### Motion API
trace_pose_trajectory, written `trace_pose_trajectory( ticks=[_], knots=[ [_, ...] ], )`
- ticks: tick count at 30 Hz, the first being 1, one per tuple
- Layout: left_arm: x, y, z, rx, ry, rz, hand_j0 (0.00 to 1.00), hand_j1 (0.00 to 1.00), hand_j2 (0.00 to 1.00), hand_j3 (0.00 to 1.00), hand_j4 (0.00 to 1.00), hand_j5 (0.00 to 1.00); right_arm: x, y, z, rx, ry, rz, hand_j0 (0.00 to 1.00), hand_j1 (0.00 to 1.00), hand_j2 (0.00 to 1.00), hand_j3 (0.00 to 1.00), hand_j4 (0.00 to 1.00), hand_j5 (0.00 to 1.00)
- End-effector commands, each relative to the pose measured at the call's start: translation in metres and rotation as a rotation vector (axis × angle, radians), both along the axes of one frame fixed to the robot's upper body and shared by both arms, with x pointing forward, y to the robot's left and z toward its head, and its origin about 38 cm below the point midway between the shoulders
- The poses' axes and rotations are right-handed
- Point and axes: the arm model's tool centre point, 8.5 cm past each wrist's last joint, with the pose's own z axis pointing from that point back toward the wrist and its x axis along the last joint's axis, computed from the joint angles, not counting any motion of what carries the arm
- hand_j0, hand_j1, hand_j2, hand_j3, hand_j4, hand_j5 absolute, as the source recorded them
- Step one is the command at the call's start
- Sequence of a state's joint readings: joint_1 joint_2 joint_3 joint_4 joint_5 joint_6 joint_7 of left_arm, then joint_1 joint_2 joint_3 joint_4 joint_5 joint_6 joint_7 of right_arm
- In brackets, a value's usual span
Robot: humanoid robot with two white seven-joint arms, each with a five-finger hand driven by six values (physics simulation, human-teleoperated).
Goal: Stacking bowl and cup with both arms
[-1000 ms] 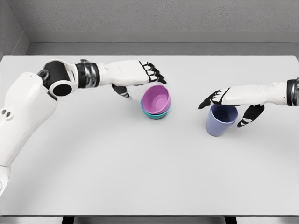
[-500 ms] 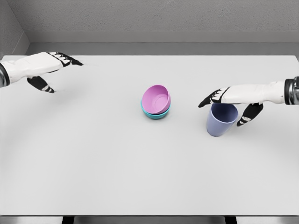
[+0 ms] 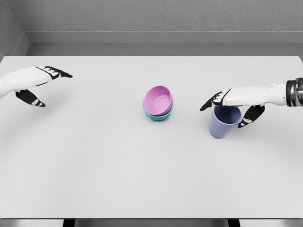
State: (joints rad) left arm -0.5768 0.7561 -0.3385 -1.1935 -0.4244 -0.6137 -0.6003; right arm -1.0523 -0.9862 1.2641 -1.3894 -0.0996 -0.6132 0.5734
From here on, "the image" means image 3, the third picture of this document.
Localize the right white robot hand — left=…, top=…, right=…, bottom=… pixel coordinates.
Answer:
left=199, top=86, right=269, bottom=129

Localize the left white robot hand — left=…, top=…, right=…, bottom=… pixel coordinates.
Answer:
left=6, top=66, right=73, bottom=108

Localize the lavender blue cup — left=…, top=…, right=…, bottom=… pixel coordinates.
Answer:
left=209, top=105, right=242, bottom=139

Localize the pink bowl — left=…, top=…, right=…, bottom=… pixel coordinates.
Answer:
left=143, top=85, right=174, bottom=116

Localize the teal bowl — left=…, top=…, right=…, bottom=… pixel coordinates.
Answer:
left=142, top=100, right=175, bottom=122

